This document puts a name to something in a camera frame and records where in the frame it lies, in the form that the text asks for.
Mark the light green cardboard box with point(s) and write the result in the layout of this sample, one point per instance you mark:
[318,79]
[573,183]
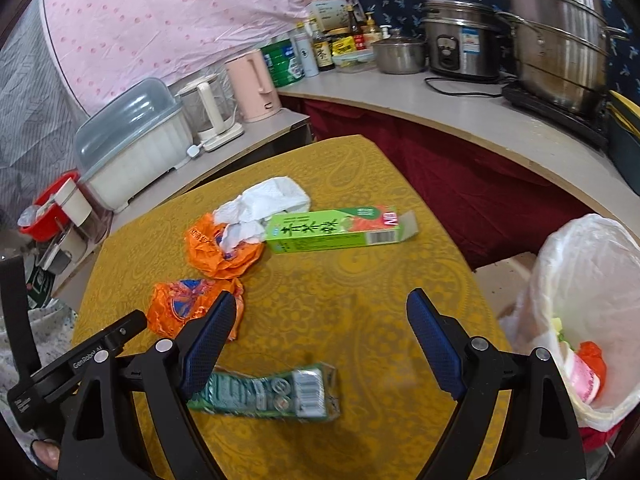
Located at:
[325,232]

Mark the red plastic basin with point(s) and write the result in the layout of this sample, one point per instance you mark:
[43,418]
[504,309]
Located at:
[42,222]

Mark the black induction cooker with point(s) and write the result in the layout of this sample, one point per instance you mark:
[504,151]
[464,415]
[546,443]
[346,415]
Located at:
[525,97]

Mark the grey curved counter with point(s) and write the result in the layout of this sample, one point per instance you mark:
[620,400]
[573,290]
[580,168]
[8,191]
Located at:
[400,95]

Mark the clear food container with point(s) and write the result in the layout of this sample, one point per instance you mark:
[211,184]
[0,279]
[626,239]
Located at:
[355,61]

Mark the orange blue-print wrapper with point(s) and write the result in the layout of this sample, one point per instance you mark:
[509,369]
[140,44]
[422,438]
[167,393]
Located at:
[175,305]

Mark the white green carton box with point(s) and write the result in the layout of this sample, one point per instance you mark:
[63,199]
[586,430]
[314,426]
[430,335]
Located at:
[325,12]

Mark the bin with white liner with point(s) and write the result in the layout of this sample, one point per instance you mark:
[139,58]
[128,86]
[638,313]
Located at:
[590,270]

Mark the small steel pot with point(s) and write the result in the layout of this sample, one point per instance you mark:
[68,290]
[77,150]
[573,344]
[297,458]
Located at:
[400,55]

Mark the white lidded canister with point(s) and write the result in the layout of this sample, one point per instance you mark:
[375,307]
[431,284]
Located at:
[75,205]

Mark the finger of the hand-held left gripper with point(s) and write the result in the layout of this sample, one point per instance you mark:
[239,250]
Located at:
[20,310]

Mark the green tin can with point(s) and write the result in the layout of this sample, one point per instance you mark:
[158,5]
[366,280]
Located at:
[282,62]

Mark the person's foot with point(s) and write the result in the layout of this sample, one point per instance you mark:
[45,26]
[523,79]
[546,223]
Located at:
[47,455]

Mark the yellow plastic basin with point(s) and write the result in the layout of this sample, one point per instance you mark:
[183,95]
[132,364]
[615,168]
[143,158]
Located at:
[627,115]

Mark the maroon counter skirt cloth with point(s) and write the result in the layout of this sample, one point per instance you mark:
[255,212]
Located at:
[450,180]

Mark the white dish box clear lid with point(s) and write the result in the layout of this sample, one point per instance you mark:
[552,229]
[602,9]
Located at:
[135,160]

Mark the yellow packet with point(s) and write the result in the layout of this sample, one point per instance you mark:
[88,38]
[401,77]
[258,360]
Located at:
[342,46]

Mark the large steel steamer pot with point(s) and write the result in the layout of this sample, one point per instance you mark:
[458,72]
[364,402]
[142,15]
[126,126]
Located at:
[560,50]

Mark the red plastic bag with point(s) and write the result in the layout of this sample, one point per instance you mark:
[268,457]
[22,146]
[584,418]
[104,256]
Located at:
[592,360]

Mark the grey floral cloth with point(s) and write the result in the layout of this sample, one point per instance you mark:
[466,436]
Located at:
[55,322]

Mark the dark green drink carton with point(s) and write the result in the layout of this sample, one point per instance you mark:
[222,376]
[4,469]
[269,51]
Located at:
[260,392]

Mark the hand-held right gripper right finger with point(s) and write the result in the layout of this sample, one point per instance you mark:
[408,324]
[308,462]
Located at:
[435,345]

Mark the grey striped cloth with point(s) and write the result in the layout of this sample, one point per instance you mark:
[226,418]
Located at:
[30,110]

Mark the white bottle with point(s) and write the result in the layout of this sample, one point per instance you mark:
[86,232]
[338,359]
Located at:
[306,55]

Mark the white tissue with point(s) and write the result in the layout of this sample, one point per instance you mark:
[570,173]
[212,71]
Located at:
[270,195]

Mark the pink paper cup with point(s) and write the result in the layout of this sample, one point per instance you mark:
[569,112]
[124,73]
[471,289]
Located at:
[582,377]

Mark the yellow sauce bottle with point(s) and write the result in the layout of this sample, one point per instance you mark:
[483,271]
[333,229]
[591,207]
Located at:
[372,32]

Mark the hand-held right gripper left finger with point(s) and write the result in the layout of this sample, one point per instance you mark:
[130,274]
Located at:
[210,345]

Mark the grey side counter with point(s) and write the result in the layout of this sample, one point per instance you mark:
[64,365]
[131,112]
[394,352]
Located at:
[265,130]

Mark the pink dotted cloth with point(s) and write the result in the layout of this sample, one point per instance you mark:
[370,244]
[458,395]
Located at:
[175,10]

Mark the white glass kettle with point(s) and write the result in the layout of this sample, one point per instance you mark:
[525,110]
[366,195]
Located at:
[207,105]

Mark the steel rice cooker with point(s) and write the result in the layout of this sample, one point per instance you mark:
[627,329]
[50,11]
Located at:
[460,45]

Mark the red label sauce bottle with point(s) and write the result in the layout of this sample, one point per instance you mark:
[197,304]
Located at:
[355,30]

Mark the dark sauce bottle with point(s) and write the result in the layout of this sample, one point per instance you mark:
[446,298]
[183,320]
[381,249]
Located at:
[324,52]

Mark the pink electric kettle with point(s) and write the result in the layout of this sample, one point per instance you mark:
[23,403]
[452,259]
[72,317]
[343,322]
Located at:
[250,90]

